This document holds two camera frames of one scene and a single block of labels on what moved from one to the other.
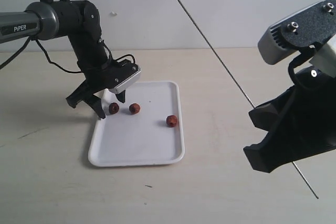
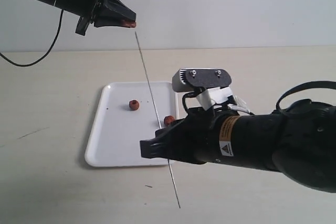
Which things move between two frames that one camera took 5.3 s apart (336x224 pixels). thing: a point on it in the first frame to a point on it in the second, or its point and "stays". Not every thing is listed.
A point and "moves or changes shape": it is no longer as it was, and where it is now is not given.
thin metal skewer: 237,82 to 156,114
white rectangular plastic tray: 145,130 stays
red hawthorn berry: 134,108 moves or changes shape
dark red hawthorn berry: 114,107 to 129,23
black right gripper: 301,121 to 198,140
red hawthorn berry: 171,120 stays
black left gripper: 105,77 to 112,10
